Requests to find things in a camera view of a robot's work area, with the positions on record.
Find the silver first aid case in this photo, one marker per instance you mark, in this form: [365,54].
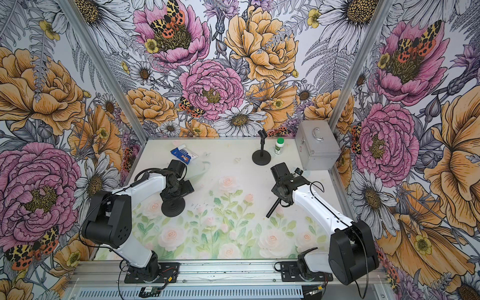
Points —
[317,147]

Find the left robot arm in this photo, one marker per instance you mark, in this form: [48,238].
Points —
[108,222]

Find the aluminium front rail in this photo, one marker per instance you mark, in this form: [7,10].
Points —
[203,273]

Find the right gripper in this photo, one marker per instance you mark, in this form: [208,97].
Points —
[275,189]

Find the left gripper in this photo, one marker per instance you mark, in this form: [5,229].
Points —
[186,189]

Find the blue gauze bandage packet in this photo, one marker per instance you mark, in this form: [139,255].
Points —
[184,154]

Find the white vented cable duct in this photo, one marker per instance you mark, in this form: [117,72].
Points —
[191,293]

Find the white green-capped pill bottle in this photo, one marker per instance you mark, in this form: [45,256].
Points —
[280,143]

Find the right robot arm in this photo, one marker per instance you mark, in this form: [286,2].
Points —
[352,253]

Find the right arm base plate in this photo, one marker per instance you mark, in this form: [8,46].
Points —
[295,271]

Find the black round stand base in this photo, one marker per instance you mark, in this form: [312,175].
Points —
[261,157]

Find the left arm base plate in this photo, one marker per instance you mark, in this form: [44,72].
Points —
[159,273]

